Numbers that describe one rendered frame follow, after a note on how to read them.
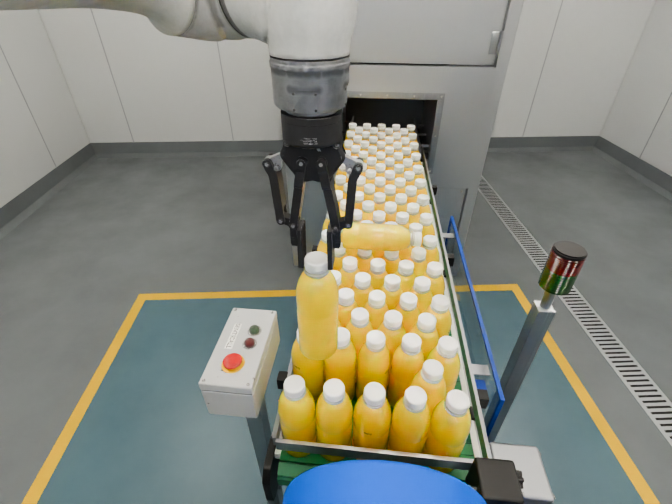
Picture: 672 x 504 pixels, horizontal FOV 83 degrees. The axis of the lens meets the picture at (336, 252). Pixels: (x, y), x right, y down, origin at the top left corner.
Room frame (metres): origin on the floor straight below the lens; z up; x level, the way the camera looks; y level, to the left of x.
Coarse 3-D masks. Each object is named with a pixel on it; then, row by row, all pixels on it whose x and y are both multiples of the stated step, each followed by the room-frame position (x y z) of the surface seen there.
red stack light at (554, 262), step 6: (552, 252) 0.62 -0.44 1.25; (552, 258) 0.61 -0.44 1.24; (558, 258) 0.60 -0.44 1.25; (546, 264) 0.62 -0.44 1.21; (552, 264) 0.61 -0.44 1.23; (558, 264) 0.60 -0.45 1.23; (564, 264) 0.59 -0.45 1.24; (570, 264) 0.59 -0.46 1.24; (576, 264) 0.59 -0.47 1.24; (582, 264) 0.59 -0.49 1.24; (552, 270) 0.60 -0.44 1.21; (558, 270) 0.60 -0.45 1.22; (564, 270) 0.59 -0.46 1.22; (570, 270) 0.59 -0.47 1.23; (576, 270) 0.59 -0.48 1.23; (564, 276) 0.59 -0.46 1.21; (570, 276) 0.59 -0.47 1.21
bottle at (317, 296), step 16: (304, 272) 0.46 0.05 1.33; (304, 288) 0.45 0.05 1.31; (320, 288) 0.44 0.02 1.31; (336, 288) 0.46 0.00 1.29; (304, 304) 0.44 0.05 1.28; (320, 304) 0.43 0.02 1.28; (336, 304) 0.45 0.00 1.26; (304, 320) 0.44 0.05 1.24; (320, 320) 0.43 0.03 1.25; (336, 320) 0.45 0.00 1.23; (304, 336) 0.44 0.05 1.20; (320, 336) 0.43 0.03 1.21; (336, 336) 0.46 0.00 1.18; (304, 352) 0.44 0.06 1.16; (320, 352) 0.43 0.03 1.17
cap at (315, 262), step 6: (312, 252) 0.48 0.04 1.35; (318, 252) 0.48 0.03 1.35; (306, 258) 0.47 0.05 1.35; (312, 258) 0.47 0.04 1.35; (318, 258) 0.47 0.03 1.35; (324, 258) 0.47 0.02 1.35; (306, 264) 0.46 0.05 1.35; (312, 264) 0.45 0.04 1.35; (318, 264) 0.45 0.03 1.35; (324, 264) 0.45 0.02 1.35; (306, 270) 0.46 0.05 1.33; (312, 270) 0.45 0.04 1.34; (318, 270) 0.45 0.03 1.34; (324, 270) 0.45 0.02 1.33
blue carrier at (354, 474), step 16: (336, 464) 0.22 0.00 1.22; (352, 464) 0.22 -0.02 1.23; (368, 464) 0.21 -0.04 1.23; (384, 464) 0.21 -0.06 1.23; (400, 464) 0.21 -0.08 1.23; (304, 480) 0.22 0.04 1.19; (320, 480) 0.21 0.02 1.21; (336, 480) 0.20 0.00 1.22; (352, 480) 0.20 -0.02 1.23; (368, 480) 0.20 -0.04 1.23; (384, 480) 0.20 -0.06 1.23; (400, 480) 0.20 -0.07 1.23; (416, 480) 0.20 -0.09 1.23; (432, 480) 0.20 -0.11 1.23; (448, 480) 0.20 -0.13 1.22; (288, 496) 0.21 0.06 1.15; (304, 496) 0.20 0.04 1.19; (320, 496) 0.19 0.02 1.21; (336, 496) 0.19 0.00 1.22; (352, 496) 0.18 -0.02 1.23; (368, 496) 0.18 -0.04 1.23; (384, 496) 0.18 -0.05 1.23; (400, 496) 0.18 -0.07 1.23; (416, 496) 0.18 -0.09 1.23; (432, 496) 0.18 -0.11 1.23; (448, 496) 0.19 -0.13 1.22; (464, 496) 0.19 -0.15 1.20; (480, 496) 0.20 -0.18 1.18
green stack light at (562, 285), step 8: (544, 272) 0.62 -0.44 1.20; (552, 272) 0.60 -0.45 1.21; (544, 280) 0.61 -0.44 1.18; (552, 280) 0.60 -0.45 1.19; (560, 280) 0.59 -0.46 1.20; (568, 280) 0.59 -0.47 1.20; (544, 288) 0.60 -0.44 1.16; (552, 288) 0.59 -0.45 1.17; (560, 288) 0.59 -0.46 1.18; (568, 288) 0.59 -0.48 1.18
